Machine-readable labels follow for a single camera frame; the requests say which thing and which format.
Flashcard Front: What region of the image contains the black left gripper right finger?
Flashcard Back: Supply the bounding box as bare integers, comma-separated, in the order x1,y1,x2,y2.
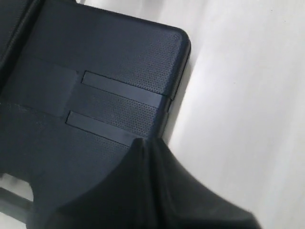
150,139,261,229

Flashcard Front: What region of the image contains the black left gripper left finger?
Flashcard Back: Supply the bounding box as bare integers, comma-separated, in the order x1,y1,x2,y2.
46,139,153,229

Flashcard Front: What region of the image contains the black plastic carrying case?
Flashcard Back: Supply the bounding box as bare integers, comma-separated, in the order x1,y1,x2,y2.
0,0,191,229

